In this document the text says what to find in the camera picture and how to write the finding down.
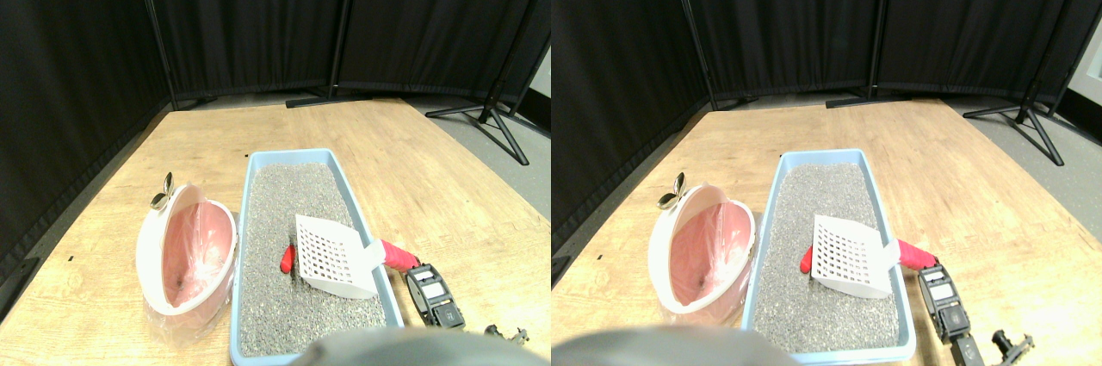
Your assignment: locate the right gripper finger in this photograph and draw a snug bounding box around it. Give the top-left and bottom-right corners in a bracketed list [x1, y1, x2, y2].
[917, 264, 958, 308]
[405, 264, 449, 305]

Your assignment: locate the white scoop with red handle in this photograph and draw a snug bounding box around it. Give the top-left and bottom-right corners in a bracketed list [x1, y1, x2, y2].
[294, 214, 422, 301]
[810, 214, 939, 300]

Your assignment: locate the blue litter tray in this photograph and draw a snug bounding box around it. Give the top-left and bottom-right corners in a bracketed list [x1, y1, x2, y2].
[740, 148, 918, 365]
[229, 148, 406, 366]

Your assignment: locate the black tripod curtain stand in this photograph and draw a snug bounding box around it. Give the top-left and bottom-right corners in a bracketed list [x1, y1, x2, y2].
[425, 34, 551, 166]
[963, 39, 1102, 166]

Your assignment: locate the white bin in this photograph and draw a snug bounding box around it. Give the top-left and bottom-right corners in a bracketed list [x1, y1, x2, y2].
[135, 172, 238, 338]
[647, 172, 757, 326]

